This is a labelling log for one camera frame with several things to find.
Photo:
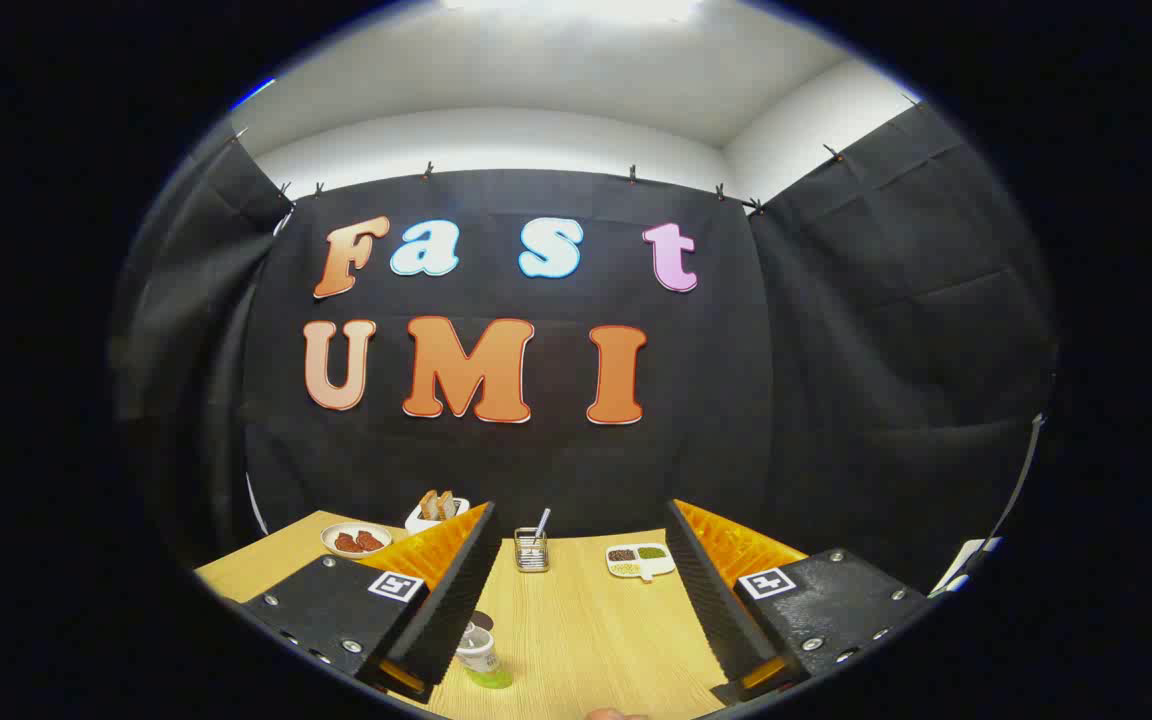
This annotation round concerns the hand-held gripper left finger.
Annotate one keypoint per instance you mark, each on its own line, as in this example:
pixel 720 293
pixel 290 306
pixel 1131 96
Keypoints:
pixel 456 590

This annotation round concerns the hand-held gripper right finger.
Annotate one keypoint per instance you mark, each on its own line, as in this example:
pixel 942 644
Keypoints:
pixel 711 590

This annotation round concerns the clear plastic juice bottle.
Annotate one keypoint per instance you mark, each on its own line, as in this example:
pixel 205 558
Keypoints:
pixel 479 655

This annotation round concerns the white divided bean dish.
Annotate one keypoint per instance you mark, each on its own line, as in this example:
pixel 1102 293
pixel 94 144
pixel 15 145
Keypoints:
pixel 641 562

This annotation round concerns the white square bread holder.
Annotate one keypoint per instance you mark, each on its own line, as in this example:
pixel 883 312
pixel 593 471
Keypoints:
pixel 416 524

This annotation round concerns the toasted bread slices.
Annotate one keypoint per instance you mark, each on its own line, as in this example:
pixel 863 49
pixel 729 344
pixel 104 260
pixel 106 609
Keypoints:
pixel 437 504

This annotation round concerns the red braised meat piece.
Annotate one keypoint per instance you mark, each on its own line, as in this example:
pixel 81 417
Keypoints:
pixel 346 544
pixel 370 541

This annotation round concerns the striped straw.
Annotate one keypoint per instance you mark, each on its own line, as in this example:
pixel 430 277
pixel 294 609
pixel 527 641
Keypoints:
pixel 541 523

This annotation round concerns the wooden table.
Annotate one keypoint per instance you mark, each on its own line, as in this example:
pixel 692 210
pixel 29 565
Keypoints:
pixel 586 640

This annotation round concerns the round white plate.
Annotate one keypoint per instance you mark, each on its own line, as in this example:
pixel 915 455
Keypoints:
pixel 328 540

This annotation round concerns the black backdrop cloth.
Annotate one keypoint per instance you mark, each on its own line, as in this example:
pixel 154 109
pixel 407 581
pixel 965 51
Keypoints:
pixel 736 400

